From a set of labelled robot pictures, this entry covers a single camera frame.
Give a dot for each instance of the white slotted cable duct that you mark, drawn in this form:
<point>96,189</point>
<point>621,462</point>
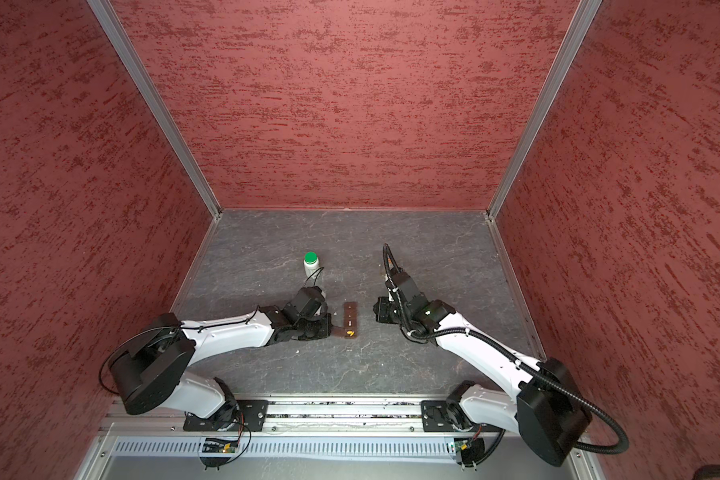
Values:
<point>433,450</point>

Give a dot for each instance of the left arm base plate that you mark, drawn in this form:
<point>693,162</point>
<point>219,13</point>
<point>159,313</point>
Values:
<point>246,415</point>

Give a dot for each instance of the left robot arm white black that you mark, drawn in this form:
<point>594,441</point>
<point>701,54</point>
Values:
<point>151,369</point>

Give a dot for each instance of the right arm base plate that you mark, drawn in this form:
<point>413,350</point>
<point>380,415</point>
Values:
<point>442,416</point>

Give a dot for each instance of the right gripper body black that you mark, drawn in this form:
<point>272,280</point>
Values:
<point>388,312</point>

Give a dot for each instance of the left aluminium corner post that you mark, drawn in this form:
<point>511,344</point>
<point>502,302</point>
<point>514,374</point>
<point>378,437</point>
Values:
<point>107,18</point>

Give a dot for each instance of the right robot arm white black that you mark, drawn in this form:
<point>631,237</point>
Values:
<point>542,403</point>

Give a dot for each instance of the right controller board with wires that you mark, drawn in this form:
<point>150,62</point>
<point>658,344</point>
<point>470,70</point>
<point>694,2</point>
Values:
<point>481,445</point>

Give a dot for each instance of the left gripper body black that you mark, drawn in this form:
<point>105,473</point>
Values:
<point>315,328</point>

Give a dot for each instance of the aluminium corner post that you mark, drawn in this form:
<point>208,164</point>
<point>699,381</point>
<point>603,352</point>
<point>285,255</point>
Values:
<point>107,18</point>
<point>581,22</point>

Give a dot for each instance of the white pill bottle green cap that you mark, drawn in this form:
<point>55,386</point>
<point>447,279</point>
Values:
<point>311,263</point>

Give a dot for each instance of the controller board with wires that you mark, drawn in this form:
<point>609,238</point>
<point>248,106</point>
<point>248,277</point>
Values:
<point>481,445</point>
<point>219,446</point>

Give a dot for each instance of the left controller board with wires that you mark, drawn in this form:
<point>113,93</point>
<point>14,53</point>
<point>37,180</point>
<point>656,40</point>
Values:
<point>219,446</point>

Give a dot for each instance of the brown weekly pill organizer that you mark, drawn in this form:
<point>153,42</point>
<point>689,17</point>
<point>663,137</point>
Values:
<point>348,327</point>

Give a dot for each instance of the right aluminium corner post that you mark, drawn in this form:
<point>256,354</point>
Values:
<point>581,22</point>

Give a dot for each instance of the aluminium front rail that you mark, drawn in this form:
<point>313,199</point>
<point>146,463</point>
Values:
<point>289,415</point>

